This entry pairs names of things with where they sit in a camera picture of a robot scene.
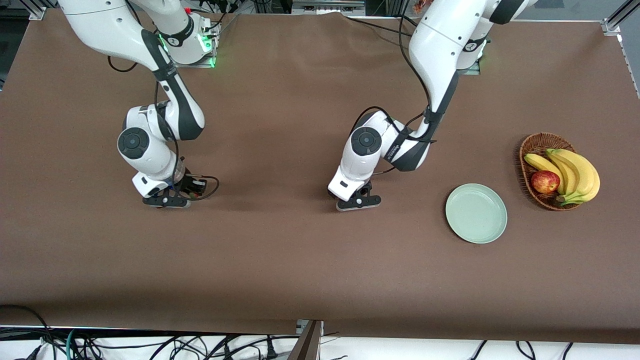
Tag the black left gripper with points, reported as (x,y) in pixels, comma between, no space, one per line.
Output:
(364,191)

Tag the brown wicker basket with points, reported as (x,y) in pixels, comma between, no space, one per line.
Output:
(525,177)

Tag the aluminium frame corner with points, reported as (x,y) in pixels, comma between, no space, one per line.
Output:
(611,25)

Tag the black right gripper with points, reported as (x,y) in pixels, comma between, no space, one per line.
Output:
(188,182)

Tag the pale green round plate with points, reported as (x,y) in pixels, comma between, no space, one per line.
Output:
(475,232)

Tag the grey metal box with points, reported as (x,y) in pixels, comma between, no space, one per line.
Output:
(327,7)

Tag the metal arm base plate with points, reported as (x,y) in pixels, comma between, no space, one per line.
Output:
(475,71)
(209,59)

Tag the orange plastic items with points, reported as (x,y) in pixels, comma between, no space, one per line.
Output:
(420,6)

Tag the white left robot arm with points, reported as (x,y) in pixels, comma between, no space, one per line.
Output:
(440,45)

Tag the small yellow banana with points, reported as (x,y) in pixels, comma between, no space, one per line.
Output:
(540,162)

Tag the brown table cloth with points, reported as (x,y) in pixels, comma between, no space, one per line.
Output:
(280,260)

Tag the brown post with bracket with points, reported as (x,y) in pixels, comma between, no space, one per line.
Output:
(307,345)

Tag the red apple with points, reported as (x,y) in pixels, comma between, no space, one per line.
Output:
(545,182)

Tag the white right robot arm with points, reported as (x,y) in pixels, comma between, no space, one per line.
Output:
(100,25)

